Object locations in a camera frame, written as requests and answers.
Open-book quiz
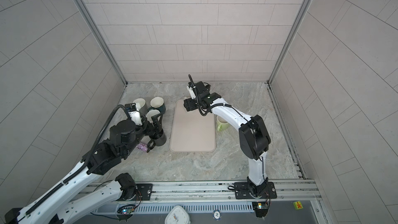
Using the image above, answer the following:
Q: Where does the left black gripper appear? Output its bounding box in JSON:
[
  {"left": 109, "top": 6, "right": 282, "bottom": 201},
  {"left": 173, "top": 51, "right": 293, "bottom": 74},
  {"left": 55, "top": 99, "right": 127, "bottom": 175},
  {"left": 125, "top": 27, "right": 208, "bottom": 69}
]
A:
[{"left": 121, "top": 112, "right": 164, "bottom": 157}]

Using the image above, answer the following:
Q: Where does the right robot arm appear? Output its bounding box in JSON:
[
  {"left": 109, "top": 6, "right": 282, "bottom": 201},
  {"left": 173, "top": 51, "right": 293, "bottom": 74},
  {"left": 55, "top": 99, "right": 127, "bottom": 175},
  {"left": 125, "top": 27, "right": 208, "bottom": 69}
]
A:
[{"left": 183, "top": 75, "right": 276, "bottom": 199}]

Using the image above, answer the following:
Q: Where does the white kitchen timer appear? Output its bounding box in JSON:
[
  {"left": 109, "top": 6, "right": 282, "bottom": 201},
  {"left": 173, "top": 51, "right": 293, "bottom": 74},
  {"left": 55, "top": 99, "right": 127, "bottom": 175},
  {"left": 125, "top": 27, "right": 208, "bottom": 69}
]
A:
[{"left": 164, "top": 205, "right": 191, "bottom": 224}]

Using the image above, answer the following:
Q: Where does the yellow sticker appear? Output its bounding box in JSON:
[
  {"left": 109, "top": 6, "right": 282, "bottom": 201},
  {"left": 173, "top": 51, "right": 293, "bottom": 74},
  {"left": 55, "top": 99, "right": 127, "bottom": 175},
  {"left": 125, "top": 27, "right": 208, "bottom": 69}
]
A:
[{"left": 293, "top": 201, "right": 304, "bottom": 210}]

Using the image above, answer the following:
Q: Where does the purple glitter tube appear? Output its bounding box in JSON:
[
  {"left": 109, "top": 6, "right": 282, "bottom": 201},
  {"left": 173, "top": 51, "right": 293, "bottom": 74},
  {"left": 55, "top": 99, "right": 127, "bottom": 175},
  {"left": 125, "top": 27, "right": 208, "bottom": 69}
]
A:
[{"left": 136, "top": 143, "right": 151, "bottom": 153}]

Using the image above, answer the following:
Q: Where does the light green mug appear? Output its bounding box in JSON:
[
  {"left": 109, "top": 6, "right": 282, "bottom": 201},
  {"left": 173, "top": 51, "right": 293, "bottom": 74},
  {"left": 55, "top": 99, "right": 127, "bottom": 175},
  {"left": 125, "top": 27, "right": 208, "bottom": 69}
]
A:
[{"left": 217, "top": 116, "right": 230, "bottom": 131}]

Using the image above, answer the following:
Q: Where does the black mug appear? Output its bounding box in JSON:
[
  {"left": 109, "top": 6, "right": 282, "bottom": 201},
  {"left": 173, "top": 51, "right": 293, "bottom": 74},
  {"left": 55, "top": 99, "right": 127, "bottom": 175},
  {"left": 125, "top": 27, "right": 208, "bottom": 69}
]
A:
[{"left": 147, "top": 130, "right": 167, "bottom": 153}]

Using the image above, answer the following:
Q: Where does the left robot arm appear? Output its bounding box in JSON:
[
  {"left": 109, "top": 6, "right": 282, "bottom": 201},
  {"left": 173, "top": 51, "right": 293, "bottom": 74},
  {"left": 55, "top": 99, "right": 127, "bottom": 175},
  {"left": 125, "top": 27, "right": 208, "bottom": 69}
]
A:
[{"left": 5, "top": 103, "right": 166, "bottom": 224}]

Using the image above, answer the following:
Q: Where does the pink mug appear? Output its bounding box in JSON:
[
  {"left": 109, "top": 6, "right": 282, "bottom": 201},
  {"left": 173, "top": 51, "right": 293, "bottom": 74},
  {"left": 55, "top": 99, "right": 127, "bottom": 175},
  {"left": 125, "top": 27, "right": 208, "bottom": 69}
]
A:
[{"left": 146, "top": 110, "right": 161, "bottom": 123}]

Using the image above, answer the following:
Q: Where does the round blue badge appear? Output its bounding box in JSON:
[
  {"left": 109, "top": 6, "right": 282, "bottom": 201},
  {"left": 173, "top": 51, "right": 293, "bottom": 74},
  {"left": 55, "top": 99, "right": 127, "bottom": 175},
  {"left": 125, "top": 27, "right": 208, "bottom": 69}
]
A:
[{"left": 212, "top": 209, "right": 221, "bottom": 220}]

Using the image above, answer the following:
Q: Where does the right circuit board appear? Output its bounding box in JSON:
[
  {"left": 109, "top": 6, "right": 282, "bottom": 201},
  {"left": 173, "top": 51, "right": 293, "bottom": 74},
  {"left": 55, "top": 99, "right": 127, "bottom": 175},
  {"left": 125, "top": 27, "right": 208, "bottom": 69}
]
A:
[{"left": 252, "top": 202, "right": 269, "bottom": 218}]

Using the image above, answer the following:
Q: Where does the circuit board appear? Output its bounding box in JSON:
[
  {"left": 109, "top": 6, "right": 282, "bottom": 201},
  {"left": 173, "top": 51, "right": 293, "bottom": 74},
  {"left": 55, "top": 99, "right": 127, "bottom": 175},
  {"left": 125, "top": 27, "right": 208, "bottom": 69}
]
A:
[
  {"left": 117, "top": 204, "right": 136, "bottom": 215},
  {"left": 252, "top": 202, "right": 269, "bottom": 218}
]

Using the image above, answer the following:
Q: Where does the dark green mug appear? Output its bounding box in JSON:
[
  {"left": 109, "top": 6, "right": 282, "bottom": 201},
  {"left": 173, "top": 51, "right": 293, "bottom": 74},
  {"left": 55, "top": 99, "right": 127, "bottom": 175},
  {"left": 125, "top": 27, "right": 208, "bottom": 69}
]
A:
[{"left": 148, "top": 97, "right": 166, "bottom": 114}]

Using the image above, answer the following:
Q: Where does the beige plastic tray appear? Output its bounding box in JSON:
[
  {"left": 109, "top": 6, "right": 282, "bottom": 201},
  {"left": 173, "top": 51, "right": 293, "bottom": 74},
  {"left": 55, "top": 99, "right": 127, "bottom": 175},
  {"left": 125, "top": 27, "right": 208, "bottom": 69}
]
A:
[{"left": 170, "top": 100, "right": 216, "bottom": 152}]

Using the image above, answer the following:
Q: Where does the left circuit board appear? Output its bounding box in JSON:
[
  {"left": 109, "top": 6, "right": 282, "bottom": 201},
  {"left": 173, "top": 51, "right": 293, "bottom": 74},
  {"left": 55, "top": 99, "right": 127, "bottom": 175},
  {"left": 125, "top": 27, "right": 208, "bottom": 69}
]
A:
[{"left": 117, "top": 204, "right": 136, "bottom": 215}]

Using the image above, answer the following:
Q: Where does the grey mug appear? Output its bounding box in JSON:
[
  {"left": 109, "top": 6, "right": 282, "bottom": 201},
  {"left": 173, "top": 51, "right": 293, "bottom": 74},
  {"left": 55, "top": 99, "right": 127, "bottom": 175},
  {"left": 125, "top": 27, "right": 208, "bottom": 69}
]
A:
[{"left": 133, "top": 98, "right": 148, "bottom": 115}]

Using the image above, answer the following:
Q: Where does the aluminium mounting rail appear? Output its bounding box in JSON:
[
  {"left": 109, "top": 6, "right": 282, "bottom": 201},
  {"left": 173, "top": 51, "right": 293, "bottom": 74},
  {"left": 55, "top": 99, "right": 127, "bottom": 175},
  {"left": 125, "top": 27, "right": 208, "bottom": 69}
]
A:
[{"left": 143, "top": 179, "right": 321, "bottom": 203}]

